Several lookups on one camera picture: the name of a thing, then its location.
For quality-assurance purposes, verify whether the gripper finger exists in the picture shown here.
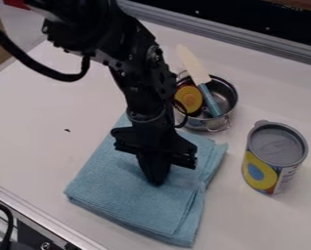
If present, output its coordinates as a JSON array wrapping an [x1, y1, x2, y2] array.
[[134, 151, 158, 186], [155, 158, 174, 188]]

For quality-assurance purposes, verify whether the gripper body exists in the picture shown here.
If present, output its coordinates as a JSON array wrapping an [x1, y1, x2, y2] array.
[[110, 106, 200, 171]]

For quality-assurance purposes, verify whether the blue cloth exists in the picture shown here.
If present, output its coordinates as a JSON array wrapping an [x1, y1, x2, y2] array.
[[63, 111, 231, 248]]

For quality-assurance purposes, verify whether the yellow toy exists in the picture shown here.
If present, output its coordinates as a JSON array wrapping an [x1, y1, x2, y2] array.
[[173, 85, 205, 115]]

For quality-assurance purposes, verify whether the silver pot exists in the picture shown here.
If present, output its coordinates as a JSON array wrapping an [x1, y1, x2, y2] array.
[[172, 69, 241, 133]]

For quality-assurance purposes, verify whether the can with colourful label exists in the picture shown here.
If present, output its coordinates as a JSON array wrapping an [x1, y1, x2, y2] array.
[[240, 119, 310, 196]]

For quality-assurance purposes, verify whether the cream spatula with blue handle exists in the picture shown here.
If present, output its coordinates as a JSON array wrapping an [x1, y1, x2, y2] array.
[[175, 44, 225, 118]]

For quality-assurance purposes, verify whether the black cable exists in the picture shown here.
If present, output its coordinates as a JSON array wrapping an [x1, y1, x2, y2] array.
[[0, 19, 93, 83], [0, 201, 17, 250]]

